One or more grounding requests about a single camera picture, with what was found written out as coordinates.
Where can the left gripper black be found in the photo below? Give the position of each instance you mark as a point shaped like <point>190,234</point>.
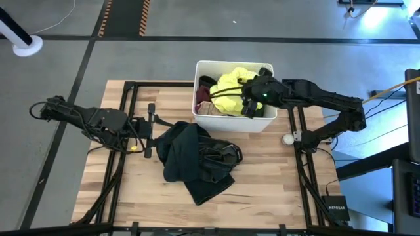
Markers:
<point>149,129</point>

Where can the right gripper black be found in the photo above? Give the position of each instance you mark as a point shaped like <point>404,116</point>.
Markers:
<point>262,91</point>

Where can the neon yellow shirt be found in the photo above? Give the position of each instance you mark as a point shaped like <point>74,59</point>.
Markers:
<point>229,105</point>

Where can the white plastic bin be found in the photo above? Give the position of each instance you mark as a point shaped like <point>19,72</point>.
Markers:
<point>236,124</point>

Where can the beige sock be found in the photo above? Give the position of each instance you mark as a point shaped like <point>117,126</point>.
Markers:
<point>210,109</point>

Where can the maroon garment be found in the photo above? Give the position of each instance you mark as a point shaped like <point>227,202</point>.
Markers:
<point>201,95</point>

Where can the small black garment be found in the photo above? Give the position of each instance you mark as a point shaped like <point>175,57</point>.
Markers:
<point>206,80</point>

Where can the black pants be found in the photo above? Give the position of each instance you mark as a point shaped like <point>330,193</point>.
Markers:
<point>210,190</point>

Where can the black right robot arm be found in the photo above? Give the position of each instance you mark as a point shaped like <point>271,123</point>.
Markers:
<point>328,96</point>

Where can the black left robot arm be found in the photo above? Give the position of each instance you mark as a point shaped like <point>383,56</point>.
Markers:
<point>101,121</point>

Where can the black hazard striped floor ramp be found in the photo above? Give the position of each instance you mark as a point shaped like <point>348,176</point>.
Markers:
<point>124,16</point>

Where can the black floor plate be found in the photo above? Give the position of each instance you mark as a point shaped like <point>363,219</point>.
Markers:
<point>390,95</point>

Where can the black floor mat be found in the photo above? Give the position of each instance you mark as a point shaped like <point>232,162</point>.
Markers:
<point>370,1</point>

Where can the black computer tower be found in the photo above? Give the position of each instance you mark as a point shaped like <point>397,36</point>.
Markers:
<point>413,114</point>

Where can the white pole with round base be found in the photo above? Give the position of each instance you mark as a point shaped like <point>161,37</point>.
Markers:
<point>28,46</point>

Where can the black desk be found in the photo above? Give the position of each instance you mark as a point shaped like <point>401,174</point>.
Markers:
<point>401,196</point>

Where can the black keyboard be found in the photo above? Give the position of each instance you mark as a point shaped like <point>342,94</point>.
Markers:
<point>415,195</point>

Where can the black metal table frame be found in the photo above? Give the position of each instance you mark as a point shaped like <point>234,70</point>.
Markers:
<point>164,84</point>

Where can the black Netgear network switch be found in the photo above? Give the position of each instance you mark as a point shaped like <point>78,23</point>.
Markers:
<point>336,208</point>

